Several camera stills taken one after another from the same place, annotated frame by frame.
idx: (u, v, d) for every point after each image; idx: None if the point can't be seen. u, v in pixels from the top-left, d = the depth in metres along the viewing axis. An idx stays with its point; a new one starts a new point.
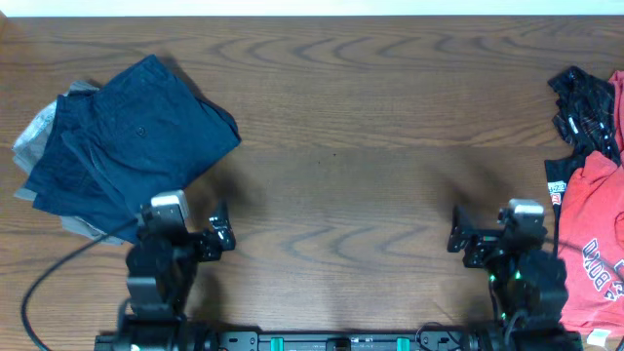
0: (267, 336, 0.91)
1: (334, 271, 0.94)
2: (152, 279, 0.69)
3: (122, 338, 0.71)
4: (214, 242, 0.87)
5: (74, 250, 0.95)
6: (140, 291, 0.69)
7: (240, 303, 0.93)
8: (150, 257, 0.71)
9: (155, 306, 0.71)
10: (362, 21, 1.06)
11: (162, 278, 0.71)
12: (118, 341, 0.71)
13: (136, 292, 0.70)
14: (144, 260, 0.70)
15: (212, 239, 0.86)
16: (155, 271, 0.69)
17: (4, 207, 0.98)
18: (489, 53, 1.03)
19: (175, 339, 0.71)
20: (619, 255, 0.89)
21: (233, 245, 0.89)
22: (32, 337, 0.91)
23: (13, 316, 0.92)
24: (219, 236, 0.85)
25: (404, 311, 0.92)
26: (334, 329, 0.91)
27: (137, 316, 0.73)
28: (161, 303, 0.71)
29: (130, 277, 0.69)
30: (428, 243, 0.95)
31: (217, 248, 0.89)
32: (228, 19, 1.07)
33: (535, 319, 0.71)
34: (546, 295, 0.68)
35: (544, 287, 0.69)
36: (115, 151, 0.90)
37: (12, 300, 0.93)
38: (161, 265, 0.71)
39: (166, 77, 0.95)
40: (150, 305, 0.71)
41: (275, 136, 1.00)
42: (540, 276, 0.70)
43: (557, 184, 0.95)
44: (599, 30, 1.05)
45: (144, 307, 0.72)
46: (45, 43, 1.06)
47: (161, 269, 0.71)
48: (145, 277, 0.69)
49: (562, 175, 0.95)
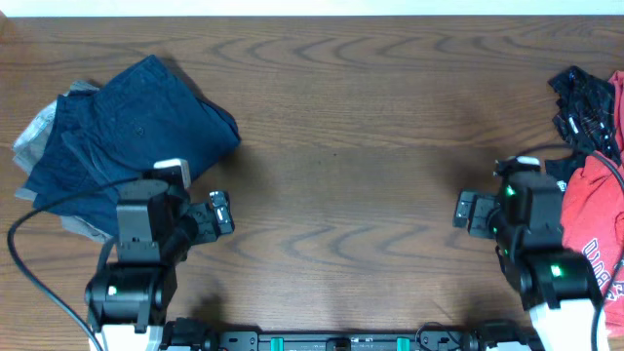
0: (267, 336, 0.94)
1: (334, 271, 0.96)
2: (144, 207, 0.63)
3: (98, 279, 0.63)
4: (211, 220, 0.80)
5: (76, 249, 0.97)
6: (131, 221, 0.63)
7: (240, 303, 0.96)
8: (145, 189, 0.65)
9: (142, 245, 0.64)
10: (362, 20, 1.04)
11: (155, 212, 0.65)
12: (94, 284, 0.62)
13: (125, 220, 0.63)
14: (137, 190, 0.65)
15: (209, 216, 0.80)
16: (148, 200, 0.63)
17: (7, 207, 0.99)
18: (490, 53, 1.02)
19: (160, 283, 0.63)
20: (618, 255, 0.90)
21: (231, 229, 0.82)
22: (46, 334, 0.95)
23: (24, 317, 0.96)
24: (218, 215, 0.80)
25: (404, 311, 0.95)
26: (335, 328, 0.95)
27: (120, 261, 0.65)
28: (150, 241, 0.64)
29: (121, 204, 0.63)
30: (428, 243, 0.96)
31: (214, 227, 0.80)
32: (227, 19, 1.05)
33: (535, 235, 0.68)
34: (540, 193, 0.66)
35: (537, 187, 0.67)
36: (115, 151, 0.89)
37: (21, 300, 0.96)
38: (157, 196, 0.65)
39: (166, 77, 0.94)
40: (138, 244, 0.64)
41: (276, 136, 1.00)
42: (531, 181, 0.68)
43: (557, 184, 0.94)
44: (605, 27, 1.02)
45: (131, 246, 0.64)
46: (45, 42, 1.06)
47: (156, 200, 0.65)
48: (139, 203, 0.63)
49: (562, 175, 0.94)
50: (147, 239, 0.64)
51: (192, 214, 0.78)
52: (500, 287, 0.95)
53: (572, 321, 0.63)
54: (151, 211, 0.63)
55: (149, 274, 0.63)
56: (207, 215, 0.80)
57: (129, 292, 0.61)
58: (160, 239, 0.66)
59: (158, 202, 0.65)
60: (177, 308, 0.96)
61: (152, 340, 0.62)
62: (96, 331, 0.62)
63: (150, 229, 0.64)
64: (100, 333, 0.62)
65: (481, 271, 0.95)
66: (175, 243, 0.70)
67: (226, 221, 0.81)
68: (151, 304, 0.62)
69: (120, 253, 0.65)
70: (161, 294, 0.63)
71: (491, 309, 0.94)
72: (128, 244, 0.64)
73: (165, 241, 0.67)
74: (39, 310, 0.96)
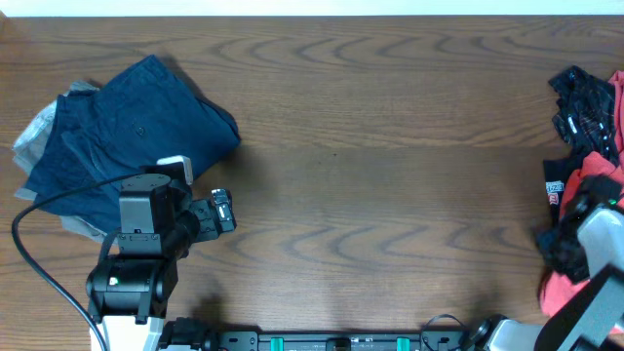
0: (267, 336, 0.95)
1: (334, 270, 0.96)
2: (146, 198, 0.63)
3: (100, 271, 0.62)
4: (213, 218, 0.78)
5: (77, 249, 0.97)
6: (133, 212, 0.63)
7: (240, 303, 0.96)
8: (146, 182, 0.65)
9: (144, 236, 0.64)
10: (363, 20, 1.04)
11: (156, 204, 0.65)
12: (95, 274, 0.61)
13: (127, 213, 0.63)
14: (140, 182, 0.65)
15: (210, 214, 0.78)
16: (149, 191, 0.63)
17: (6, 207, 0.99)
18: (490, 54, 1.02)
19: (161, 273, 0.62)
20: None
21: (233, 227, 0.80)
22: (44, 334, 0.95)
23: (23, 316, 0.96)
24: (220, 213, 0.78)
25: (404, 311, 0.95)
26: (335, 328, 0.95)
27: (122, 253, 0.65)
28: (151, 232, 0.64)
29: (123, 196, 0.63)
30: (428, 243, 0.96)
31: (215, 225, 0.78)
32: (227, 19, 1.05)
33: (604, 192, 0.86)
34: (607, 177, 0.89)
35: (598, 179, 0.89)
36: (115, 151, 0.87)
37: (20, 299, 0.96)
38: (159, 188, 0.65)
39: (166, 77, 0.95)
40: (139, 235, 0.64)
41: (276, 136, 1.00)
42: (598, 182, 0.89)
43: (555, 183, 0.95)
44: (606, 28, 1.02)
45: (132, 238, 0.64)
46: (44, 42, 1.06)
47: (157, 191, 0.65)
48: (140, 194, 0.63)
49: (559, 175, 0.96)
50: (148, 231, 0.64)
51: (194, 212, 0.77)
52: (499, 286, 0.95)
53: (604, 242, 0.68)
54: (152, 202, 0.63)
55: (150, 263, 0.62)
56: (209, 213, 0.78)
57: (129, 283, 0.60)
58: (161, 229, 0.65)
59: (159, 194, 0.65)
60: (177, 308, 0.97)
61: (152, 332, 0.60)
62: (97, 321, 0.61)
63: (152, 220, 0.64)
64: (101, 324, 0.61)
65: (481, 271, 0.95)
66: (178, 238, 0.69)
67: (229, 218, 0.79)
68: (151, 294, 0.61)
69: (121, 244, 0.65)
70: (162, 287, 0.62)
71: (491, 309, 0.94)
72: (129, 236, 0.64)
73: (167, 232, 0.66)
74: (38, 309, 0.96)
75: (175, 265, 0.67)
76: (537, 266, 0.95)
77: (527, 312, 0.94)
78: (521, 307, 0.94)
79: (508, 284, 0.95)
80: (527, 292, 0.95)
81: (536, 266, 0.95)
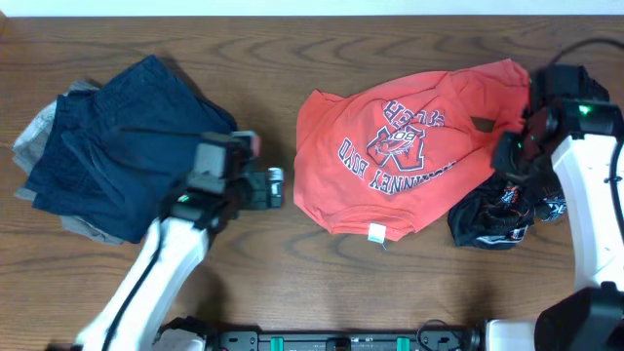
0: (267, 336, 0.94)
1: (334, 270, 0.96)
2: (222, 149, 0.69)
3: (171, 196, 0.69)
4: (264, 191, 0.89)
5: (76, 249, 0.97)
6: (208, 158, 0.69)
7: (240, 303, 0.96)
8: (220, 136, 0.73)
9: (210, 179, 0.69)
10: (363, 20, 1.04)
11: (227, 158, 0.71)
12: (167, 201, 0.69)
13: (201, 156, 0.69)
14: (214, 136, 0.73)
15: (264, 187, 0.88)
16: (226, 143, 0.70)
17: (5, 207, 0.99)
18: (489, 54, 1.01)
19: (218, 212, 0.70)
20: (395, 159, 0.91)
21: (279, 205, 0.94)
22: (38, 334, 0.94)
23: (19, 316, 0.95)
24: (272, 189, 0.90)
25: (405, 311, 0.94)
26: (335, 328, 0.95)
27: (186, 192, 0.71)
28: (217, 178, 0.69)
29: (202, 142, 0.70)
30: (427, 243, 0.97)
31: (266, 199, 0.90)
32: (228, 19, 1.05)
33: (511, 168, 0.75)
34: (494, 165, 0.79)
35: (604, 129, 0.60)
36: (115, 151, 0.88)
37: (16, 300, 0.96)
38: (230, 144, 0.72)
39: (166, 77, 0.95)
40: (207, 179, 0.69)
41: (275, 136, 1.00)
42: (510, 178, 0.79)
43: (494, 221, 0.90)
44: (607, 28, 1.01)
45: (200, 178, 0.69)
46: (44, 43, 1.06)
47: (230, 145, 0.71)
48: (218, 144, 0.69)
49: (491, 214, 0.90)
50: (215, 174, 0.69)
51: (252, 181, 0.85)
52: (500, 286, 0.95)
53: (591, 158, 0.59)
54: (225, 153, 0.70)
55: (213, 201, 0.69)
56: (262, 185, 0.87)
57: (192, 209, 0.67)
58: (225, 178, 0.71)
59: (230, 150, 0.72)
60: (175, 308, 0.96)
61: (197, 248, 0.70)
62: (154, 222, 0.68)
63: (223, 168, 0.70)
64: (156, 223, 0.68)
65: (481, 270, 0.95)
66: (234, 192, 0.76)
67: (277, 196, 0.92)
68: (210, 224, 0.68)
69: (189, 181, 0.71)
70: (217, 220, 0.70)
71: (491, 309, 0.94)
72: (200, 175, 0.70)
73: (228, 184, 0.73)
74: (32, 310, 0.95)
75: (226, 215, 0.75)
76: (537, 266, 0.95)
77: (528, 312, 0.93)
78: (521, 307, 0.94)
79: (508, 284, 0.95)
80: (528, 292, 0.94)
81: (536, 266, 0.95)
